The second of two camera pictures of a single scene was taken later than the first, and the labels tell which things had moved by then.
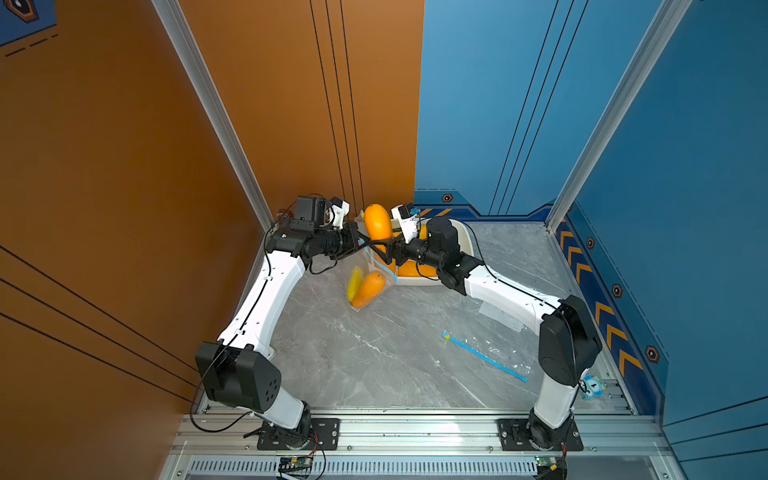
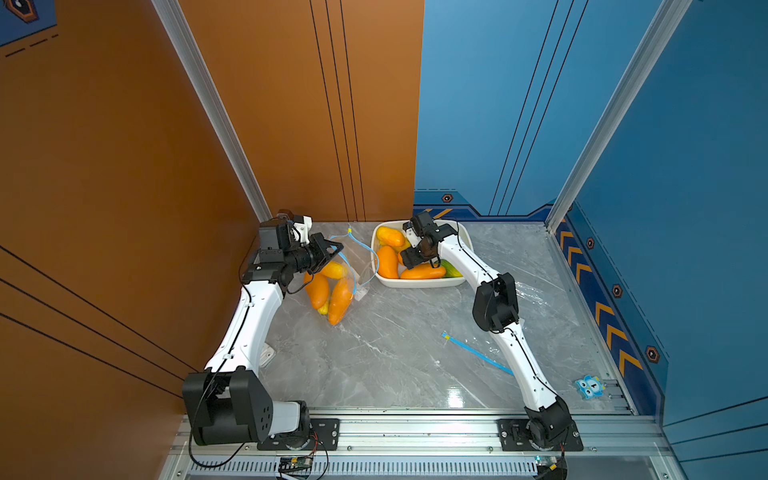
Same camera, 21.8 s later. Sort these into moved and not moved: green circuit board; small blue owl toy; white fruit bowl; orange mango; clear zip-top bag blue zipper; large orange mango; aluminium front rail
Moved: orange mango; large orange mango; clear zip-top bag blue zipper
Not moved: aluminium front rail; white fruit bowl; green circuit board; small blue owl toy
